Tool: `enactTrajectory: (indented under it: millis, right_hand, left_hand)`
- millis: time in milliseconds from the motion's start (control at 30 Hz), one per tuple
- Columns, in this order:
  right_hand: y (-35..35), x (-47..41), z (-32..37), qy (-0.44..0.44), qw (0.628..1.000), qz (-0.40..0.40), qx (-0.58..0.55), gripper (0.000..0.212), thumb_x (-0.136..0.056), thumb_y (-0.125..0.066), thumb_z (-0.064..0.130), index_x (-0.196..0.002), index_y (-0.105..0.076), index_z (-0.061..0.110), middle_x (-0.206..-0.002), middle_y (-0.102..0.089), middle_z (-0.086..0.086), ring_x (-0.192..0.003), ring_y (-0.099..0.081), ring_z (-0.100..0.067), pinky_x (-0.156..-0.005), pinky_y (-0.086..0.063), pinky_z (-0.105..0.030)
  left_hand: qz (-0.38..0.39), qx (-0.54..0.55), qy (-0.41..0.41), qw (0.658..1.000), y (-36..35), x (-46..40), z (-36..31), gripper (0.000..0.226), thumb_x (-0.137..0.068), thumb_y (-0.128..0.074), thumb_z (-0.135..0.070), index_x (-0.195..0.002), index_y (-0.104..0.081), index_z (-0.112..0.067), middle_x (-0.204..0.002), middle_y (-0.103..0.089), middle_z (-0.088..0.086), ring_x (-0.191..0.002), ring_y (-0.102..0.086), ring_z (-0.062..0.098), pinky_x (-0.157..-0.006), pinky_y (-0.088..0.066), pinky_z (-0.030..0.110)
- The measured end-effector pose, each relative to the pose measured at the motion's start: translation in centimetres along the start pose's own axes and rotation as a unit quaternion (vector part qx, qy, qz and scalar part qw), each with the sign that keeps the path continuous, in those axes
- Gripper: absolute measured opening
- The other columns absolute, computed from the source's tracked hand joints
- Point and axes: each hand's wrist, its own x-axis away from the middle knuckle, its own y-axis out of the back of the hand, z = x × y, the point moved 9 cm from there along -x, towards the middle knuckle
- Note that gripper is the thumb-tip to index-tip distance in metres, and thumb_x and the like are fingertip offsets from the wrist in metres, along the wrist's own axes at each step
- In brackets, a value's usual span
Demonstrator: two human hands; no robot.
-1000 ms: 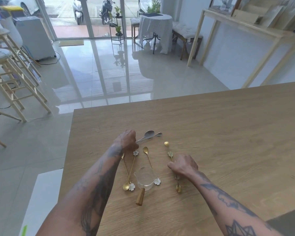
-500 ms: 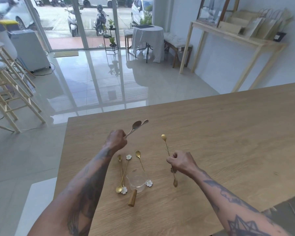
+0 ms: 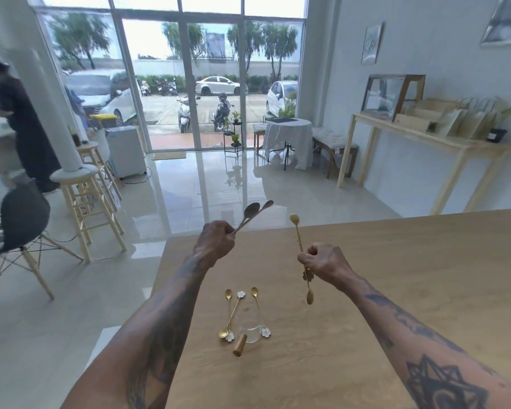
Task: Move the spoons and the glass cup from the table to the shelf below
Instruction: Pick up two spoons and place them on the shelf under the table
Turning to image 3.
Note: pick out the plain gold spoon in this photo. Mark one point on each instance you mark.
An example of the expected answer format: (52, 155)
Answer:
(262, 208)

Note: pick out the white hatchback car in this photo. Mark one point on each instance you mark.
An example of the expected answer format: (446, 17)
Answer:
(281, 95)

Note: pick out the bin with yellow lid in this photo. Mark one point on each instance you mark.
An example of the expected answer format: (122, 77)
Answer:
(103, 118)

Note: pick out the row of beige paper bags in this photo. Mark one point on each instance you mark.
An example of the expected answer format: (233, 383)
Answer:
(472, 119)

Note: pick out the person's right hand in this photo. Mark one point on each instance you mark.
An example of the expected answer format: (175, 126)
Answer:
(328, 264)

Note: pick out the person's left fingers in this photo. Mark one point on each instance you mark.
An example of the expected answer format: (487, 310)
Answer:
(226, 232)

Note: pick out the light wooden console table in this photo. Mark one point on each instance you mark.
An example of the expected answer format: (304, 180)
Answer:
(430, 138)

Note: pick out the gold spoon with flower end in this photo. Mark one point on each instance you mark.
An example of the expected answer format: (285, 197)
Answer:
(228, 294)
(234, 313)
(254, 291)
(298, 238)
(310, 297)

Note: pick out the dark metal spoon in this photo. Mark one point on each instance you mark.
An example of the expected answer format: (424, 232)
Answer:
(251, 209)

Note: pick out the wooden bench with grey cushion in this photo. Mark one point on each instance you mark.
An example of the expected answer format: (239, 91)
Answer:
(334, 142)

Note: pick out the small black pot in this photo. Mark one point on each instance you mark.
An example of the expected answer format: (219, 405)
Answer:
(497, 135)

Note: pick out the person's left hand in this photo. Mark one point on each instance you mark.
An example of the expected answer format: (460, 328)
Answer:
(211, 244)

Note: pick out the dark scooter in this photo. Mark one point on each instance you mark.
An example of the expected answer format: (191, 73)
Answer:
(221, 112)

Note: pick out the person's right fingers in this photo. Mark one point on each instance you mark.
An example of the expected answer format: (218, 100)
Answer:
(310, 256)

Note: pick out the black tray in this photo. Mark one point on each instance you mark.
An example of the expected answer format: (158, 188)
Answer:
(286, 120)

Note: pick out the black metal plant stand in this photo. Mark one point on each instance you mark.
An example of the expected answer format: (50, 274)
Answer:
(233, 145)

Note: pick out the small framed wall picture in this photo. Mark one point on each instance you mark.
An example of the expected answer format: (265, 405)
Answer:
(371, 43)

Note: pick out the white sedan car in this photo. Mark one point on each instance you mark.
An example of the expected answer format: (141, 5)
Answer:
(217, 85)

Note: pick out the person's left forearm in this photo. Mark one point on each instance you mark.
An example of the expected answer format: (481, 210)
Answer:
(153, 332)

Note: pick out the small green potted plant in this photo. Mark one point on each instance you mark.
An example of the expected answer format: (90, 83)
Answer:
(236, 138)

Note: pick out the white air cooler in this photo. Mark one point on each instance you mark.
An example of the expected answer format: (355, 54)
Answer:
(125, 151)

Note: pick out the wooden stool with white seat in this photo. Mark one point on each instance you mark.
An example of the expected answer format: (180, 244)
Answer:
(87, 146)
(74, 173)

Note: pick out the white van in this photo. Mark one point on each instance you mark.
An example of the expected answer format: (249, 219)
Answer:
(98, 91)

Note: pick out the round table with white cloth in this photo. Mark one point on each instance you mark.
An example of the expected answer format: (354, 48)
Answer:
(289, 136)

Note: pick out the wooden framed glass display case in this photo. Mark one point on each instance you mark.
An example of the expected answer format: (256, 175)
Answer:
(387, 97)

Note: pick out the black chair with wooden legs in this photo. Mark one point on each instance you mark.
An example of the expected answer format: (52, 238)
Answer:
(23, 217)

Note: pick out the person's right forearm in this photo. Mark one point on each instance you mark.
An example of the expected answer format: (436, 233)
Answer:
(417, 345)

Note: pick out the small wooden stool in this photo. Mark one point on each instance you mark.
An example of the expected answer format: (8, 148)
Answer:
(259, 131)

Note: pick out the white scooter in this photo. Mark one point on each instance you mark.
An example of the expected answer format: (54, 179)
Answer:
(185, 114)

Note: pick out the large framed wall picture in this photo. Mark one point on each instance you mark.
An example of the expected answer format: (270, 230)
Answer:
(509, 21)

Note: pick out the beige doormat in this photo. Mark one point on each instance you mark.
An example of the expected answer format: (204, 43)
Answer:
(169, 155)

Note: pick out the light wooden box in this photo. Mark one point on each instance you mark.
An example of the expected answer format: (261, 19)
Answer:
(415, 117)

